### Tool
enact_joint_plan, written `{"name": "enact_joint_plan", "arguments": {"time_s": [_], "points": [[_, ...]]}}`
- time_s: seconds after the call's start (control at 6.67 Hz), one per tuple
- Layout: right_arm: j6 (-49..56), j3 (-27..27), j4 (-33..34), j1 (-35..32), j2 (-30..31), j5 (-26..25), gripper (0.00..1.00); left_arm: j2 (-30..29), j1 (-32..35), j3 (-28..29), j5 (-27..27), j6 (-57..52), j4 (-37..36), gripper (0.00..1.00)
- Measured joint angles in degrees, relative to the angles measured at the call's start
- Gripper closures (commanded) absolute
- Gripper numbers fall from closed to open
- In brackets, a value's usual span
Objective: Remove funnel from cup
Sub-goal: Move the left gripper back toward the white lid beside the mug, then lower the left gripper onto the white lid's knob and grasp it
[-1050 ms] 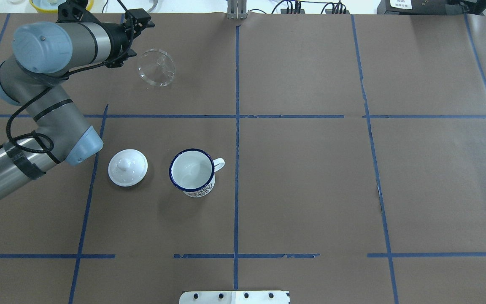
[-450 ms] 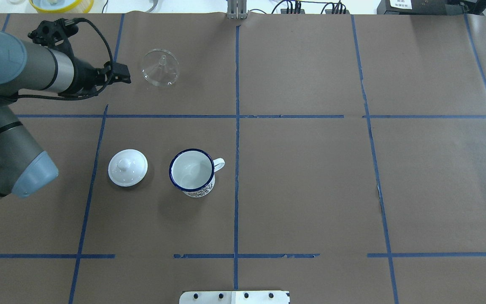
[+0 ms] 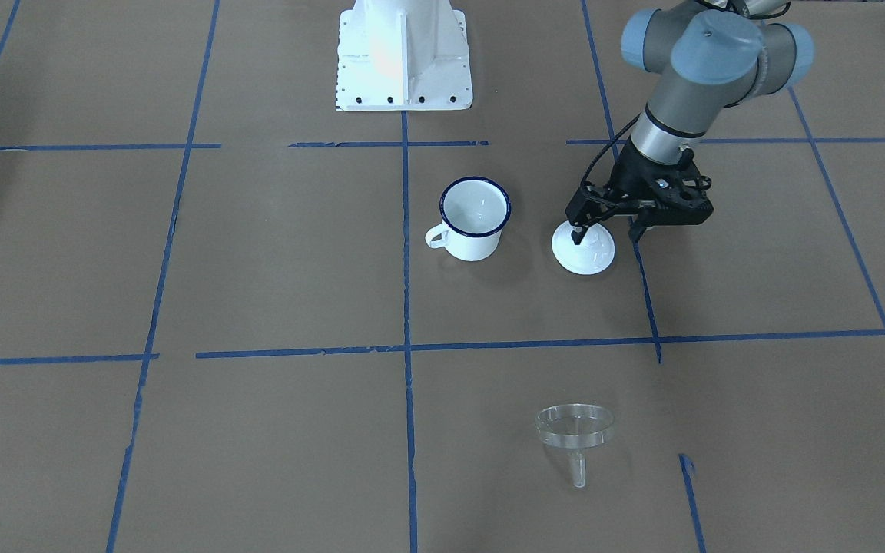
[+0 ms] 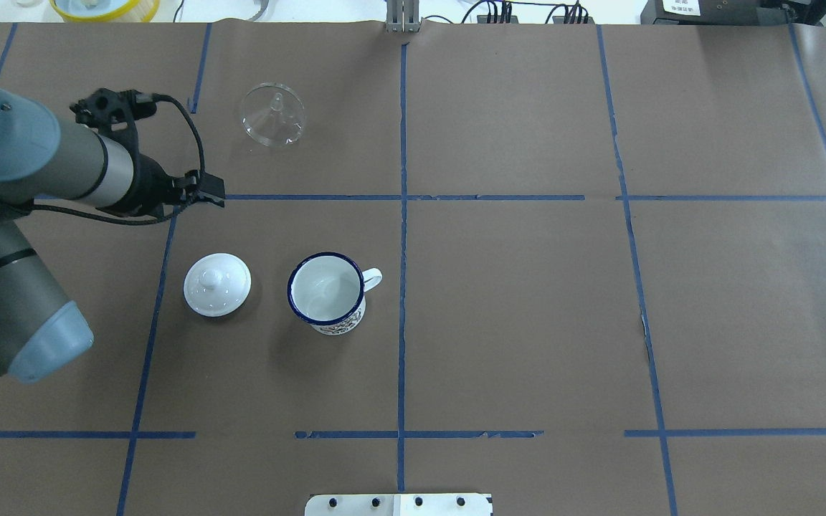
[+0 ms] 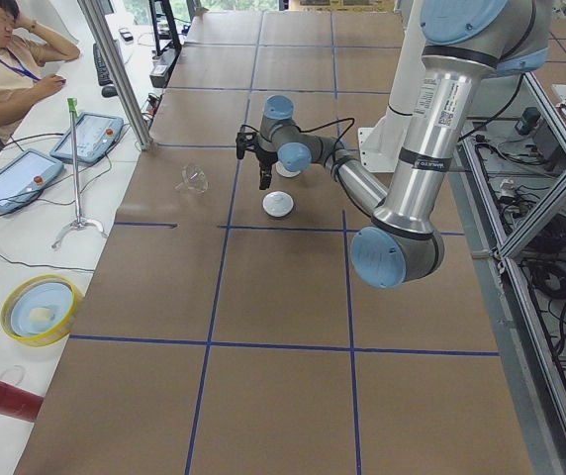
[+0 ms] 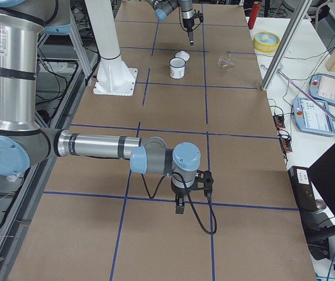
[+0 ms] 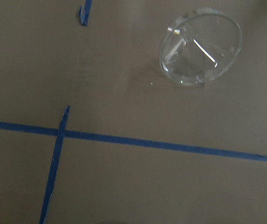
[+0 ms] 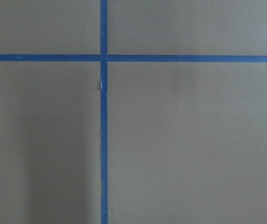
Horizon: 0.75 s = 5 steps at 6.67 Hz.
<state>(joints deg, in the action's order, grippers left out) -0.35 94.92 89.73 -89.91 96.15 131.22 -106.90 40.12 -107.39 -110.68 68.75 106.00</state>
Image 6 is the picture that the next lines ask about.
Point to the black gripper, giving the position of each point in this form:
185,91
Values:
187,23
179,194

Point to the clear plastic funnel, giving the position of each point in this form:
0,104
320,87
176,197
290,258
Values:
225,61

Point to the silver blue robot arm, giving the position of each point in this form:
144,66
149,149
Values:
164,8
23,143

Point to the white ceramic lid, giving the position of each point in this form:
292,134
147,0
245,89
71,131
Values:
183,55

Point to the white enamel mug blue rim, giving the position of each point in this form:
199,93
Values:
177,67

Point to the red cardboard tube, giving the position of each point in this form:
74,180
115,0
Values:
253,15

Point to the yellow tape roll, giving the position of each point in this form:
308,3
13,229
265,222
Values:
266,42

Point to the black desktop box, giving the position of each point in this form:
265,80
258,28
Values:
302,189

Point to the near teach pendant tablet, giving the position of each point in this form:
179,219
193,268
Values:
310,118

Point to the teach pendant tablet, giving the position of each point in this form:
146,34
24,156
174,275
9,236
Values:
310,118
322,86

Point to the far teach pendant tablet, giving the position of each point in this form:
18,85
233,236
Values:
322,86

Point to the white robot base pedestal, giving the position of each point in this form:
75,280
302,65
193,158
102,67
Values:
113,76

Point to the aluminium frame post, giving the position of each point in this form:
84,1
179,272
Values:
287,37

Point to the aluminium frame rail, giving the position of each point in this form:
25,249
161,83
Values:
63,75

